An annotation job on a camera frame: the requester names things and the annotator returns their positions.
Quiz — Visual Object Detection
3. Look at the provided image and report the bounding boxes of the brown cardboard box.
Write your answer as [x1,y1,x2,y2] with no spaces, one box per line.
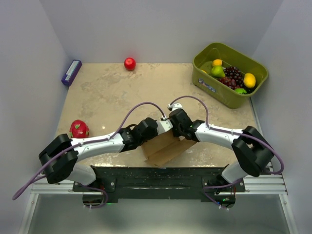
[141,130,196,167]

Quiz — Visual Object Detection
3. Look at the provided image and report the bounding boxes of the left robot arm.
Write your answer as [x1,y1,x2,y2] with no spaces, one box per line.
[39,117,163,191]

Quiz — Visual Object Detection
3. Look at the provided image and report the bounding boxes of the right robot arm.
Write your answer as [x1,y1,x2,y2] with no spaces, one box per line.
[169,108,273,192]

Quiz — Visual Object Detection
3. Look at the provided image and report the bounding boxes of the purple rectangular box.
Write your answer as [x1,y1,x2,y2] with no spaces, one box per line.
[61,59,82,87]

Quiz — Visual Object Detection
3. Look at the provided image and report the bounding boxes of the green pear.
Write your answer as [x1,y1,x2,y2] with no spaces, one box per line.
[211,66,226,78]

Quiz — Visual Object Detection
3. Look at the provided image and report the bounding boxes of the green plastic tub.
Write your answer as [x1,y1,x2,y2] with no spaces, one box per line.
[192,42,269,109]

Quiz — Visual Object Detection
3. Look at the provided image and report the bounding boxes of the green apple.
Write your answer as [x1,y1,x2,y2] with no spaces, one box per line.
[234,88,248,95]

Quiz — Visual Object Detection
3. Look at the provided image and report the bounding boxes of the dark purple grapes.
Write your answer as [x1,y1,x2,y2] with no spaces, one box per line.
[218,66,243,90]

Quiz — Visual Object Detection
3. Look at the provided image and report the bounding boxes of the orange fruit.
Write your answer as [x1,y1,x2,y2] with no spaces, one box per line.
[212,59,222,67]

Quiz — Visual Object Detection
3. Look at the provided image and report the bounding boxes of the red apple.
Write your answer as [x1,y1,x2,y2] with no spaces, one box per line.
[124,57,136,71]

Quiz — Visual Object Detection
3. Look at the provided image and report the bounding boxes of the yellow lemon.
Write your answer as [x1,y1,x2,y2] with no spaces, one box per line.
[243,73,256,89]

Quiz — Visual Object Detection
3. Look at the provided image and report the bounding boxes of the red dragon fruit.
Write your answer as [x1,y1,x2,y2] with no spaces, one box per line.
[69,119,89,138]

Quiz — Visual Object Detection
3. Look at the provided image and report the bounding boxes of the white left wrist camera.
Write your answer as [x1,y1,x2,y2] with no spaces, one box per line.
[156,119,173,135]

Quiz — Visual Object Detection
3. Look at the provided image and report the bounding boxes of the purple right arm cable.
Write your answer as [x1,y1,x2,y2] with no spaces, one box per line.
[170,95,285,175]

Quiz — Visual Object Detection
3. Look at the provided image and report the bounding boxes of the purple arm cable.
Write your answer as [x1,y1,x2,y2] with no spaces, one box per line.
[12,102,166,201]
[170,95,285,175]

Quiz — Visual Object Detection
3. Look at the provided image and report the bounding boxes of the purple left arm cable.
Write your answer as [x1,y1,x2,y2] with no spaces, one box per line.
[12,102,166,201]

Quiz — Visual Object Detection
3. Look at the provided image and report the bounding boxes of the aluminium frame rail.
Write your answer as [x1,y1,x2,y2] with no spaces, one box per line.
[18,98,299,234]

